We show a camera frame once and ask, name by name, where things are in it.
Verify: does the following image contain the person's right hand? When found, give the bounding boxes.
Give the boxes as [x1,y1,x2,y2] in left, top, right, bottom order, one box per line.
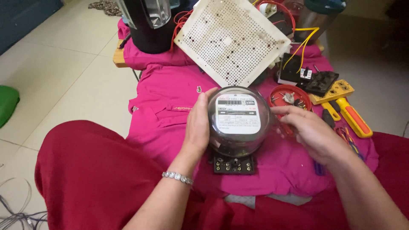
[270,106,352,167]

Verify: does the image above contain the person's left hand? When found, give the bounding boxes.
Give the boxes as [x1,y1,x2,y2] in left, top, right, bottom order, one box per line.
[181,87,219,156]

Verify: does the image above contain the round glass electricity meter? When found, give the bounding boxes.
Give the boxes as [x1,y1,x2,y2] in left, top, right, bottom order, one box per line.
[207,86,279,175]

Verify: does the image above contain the red round plastic lid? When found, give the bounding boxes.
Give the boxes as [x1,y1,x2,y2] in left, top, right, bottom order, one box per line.
[267,84,313,137]

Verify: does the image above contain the screws and metal bits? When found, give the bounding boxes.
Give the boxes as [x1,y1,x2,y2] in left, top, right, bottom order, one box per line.
[271,91,307,109]

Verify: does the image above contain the yellow socket block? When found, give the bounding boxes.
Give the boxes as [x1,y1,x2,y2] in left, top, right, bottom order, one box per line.
[308,79,355,105]

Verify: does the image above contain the yellow and orange screwdriver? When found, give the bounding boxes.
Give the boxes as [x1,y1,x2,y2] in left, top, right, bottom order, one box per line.
[336,97,373,139]

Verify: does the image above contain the white perforated mounting board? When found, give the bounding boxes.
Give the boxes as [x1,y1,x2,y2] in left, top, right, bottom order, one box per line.
[173,0,291,88]

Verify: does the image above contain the steel pot with green lid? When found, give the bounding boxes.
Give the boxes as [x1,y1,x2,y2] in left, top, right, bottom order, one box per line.
[292,0,347,43]

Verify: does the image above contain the pink polo shirt cloth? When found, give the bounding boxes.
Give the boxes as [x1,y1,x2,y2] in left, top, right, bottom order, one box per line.
[117,17,379,197]

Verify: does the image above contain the black blender base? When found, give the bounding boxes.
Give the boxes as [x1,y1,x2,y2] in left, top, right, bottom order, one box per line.
[117,0,181,54]

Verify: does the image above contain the small wooden table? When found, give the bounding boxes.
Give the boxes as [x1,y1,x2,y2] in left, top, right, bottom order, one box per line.
[112,39,143,83]

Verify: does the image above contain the person's red trousers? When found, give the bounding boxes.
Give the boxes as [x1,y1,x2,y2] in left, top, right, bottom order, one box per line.
[35,120,409,230]

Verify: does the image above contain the patterned floor rag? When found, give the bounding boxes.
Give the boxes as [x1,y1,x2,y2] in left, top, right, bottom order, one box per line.
[88,0,122,17]

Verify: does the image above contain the green plastic object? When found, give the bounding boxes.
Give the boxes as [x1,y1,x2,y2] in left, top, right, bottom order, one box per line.
[0,85,20,128]

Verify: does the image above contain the dark blue cabinet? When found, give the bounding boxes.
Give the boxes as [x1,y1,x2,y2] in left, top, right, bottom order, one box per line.
[0,0,64,55]

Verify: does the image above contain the black switch plate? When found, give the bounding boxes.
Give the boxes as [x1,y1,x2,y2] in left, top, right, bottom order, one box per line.
[277,53,304,85]

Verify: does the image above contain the bundle of coloured wires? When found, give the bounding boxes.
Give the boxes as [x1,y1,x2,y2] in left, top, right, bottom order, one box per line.
[335,126,365,161]

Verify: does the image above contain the yellow electrical wire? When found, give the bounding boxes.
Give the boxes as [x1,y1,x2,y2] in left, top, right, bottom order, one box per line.
[282,27,320,74]

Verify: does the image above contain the silver bead bracelet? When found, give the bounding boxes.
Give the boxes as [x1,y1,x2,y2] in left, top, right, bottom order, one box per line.
[162,171,194,186]

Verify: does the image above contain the orange electrical wire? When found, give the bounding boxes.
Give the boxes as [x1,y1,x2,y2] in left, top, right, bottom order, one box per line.
[169,9,194,52]

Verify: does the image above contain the grey cables bundle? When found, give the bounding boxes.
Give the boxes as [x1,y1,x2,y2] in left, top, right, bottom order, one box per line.
[0,164,48,230]

